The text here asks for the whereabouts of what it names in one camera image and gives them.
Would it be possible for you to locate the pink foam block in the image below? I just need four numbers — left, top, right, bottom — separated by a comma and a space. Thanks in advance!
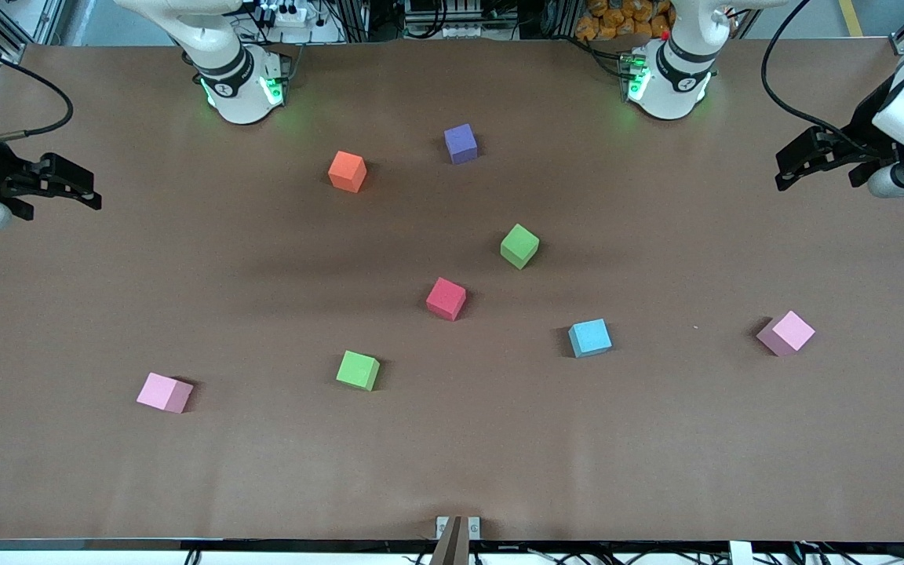
137, 372, 195, 414
756, 310, 816, 357

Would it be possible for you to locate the green foam block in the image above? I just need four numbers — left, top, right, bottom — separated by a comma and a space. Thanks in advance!
336, 350, 381, 392
500, 224, 541, 271

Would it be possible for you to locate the purple foam block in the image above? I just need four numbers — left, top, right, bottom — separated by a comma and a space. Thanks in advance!
443, 123, 479, 165

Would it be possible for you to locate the red foam block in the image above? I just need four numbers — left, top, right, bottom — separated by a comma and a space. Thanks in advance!
425, 277, 468, 322

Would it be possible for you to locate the bag of orange items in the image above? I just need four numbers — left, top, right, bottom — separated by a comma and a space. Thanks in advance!
576, 0, 676, 42

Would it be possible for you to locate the white power strip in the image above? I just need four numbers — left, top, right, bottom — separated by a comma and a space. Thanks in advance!
258, 2, 309, 29

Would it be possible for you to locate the orange foam block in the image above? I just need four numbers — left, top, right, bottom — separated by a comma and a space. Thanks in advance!
328, 151, 368, 194

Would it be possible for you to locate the blue foam block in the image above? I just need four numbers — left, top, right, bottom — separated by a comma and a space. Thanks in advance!
567, 319, 613, 359

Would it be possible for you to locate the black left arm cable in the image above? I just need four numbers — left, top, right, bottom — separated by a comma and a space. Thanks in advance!
760, 0, 892, 138

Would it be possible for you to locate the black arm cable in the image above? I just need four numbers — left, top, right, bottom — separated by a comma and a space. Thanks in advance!
0, 41, 75, 146
760, 0, 892, 138

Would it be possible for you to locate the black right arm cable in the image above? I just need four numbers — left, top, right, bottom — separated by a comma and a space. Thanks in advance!
0, 41, 75, 146

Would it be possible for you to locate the metal table edge rail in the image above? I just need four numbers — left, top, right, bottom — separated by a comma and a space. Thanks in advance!
0, 538, 904, 552

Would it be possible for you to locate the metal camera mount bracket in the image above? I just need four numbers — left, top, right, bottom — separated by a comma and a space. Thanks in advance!
430, 515, 483, 565

